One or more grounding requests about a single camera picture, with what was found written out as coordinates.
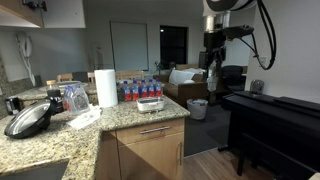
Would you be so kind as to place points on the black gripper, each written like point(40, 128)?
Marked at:
point(214, 41)

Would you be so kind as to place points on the black office chair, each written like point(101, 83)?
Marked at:
point(233, 76)

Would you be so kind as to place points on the white pillow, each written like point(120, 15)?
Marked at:
point(180, 76)

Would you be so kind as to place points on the brown sofa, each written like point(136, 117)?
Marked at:
point(186, 91)

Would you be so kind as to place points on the dark window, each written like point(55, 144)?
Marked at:
point(173, 45)

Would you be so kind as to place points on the small gray device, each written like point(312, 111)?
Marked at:
point(257, 86)

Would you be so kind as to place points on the white trash bin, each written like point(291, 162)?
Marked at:
point(197, 109)

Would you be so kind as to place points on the green house plant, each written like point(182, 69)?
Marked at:
point(160, 67)

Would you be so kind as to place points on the water bottle red label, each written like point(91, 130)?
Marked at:
point(158, 89)
point(143, 90)
point(151, 90)
point(135, 92)
point(126, 93)

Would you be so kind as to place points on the dark gray rug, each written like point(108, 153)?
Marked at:
point(203, 133)

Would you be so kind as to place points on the white plastic lidded container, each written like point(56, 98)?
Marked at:
point(150, 105)

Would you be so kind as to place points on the black digital piano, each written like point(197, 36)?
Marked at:
point(266, 123)

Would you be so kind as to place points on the white paper towel roll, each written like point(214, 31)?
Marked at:
point(106, 88)

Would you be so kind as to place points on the narrow wooden chair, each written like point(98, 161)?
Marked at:
point(65, 77)
point(91, 77)

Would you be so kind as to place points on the wooden base cabinet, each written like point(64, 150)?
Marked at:
point(106, 156)

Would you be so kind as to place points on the clear plastic bag of bottles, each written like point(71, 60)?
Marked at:
point(76, 100)

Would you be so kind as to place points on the white paper sheet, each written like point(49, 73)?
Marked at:
point(83, 120)

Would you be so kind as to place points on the shallow gray bowl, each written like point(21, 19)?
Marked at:
point(68, 84)

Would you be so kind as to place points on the white cabinet door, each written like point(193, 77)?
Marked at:
point(66, 13)

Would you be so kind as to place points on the dark jar with tan lid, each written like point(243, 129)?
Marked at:
point(53, 96)

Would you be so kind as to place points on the black mug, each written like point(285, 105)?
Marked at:
point(12, 106)

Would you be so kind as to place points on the wooden upper cabinet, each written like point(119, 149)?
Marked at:
point(13, 6)

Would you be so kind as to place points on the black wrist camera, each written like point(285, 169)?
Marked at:
point(238, 32)

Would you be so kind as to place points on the white wall board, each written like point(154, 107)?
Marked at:
point(129, 46)

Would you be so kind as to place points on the white wall phone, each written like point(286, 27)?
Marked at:
point(26, 46)

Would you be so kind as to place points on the black bracket in cabinet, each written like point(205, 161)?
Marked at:
point(33, 5)

